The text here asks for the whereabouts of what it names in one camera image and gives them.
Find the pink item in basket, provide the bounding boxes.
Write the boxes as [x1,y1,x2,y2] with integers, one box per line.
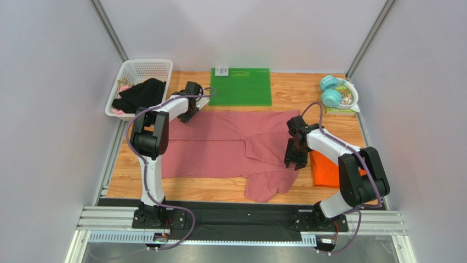
[111,85,132,115]

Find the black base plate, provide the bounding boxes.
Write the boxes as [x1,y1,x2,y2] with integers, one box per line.
[132,201,349,242]

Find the green cutting mat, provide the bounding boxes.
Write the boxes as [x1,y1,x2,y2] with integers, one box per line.
[209,67,272,107]

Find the green picture book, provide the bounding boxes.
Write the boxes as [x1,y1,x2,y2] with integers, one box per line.
[321,84,355,116]

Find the teal headphones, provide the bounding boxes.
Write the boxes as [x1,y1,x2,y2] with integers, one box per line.
[320,75,360,112]

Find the white plastic basket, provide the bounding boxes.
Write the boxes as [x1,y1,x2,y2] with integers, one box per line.
[104,59,173,121]

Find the aluminium frame rail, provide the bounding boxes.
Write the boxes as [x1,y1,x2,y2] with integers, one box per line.
[76,206,409,247]

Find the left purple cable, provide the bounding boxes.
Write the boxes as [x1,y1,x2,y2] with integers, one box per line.
[125,86,218,253]

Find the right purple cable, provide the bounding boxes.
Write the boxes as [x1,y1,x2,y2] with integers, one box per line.
[301,101,383,255]

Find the pink t shirt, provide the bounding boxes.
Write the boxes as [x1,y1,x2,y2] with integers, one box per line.
[162,110,299,203]

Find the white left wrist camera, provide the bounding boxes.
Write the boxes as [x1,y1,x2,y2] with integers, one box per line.
[196,97,209,110]

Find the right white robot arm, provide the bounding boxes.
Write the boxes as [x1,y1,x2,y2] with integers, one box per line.
[284,116,390,221]

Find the purple cable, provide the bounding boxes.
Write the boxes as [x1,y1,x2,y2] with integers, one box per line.
[125,86,218,253]
[301,101,383,255]

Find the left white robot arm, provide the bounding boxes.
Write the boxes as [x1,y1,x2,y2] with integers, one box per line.
[126,82,210,225]

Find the black garment in basket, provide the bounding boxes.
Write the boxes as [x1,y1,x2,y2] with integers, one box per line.
[120,78,166,114]

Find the folded orange t shirt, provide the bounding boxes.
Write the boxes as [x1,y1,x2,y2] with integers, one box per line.
[309,150,367,189]

